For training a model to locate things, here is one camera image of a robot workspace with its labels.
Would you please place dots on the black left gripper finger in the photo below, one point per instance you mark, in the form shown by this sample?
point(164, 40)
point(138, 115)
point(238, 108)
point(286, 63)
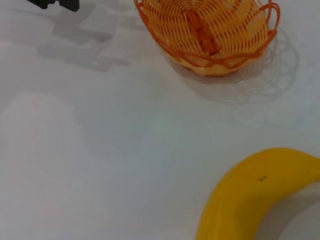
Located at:
point(70, 5)
point(42, 3)

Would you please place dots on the orange woven plastic basket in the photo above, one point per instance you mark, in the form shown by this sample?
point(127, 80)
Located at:
point(220, 37)

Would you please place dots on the yellow banana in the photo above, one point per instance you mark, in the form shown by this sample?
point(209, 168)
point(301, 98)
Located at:
point(250, 200)

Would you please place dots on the white tablecloth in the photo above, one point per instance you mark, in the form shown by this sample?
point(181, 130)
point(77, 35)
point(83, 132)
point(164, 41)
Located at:
point(100, 150)

